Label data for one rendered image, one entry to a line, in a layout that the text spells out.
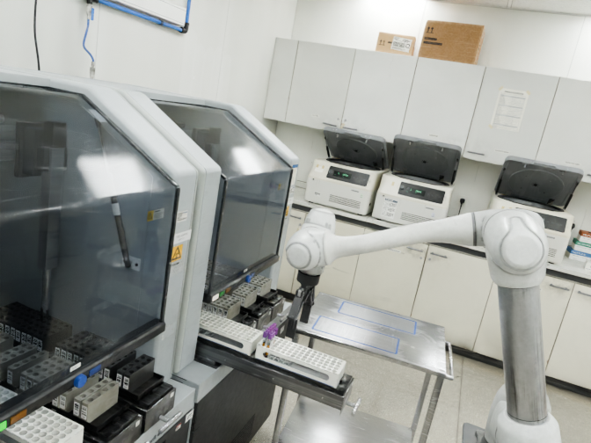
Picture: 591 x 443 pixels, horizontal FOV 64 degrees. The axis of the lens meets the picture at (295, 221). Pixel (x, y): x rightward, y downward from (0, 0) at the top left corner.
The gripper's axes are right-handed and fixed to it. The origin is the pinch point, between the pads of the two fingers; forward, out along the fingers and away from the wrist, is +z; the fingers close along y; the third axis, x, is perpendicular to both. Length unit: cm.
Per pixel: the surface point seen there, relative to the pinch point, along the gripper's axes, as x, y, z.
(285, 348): 2.4, -0.8, 9.0
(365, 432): -28, 55, 67
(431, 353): -45, 42, 13
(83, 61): 145, 46, -70
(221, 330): 26.5, -2.7, 10.1
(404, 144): 14, 252, -55
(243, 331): 19.5, 0.8, 9.7
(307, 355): -5.3, 0.8, 9.4
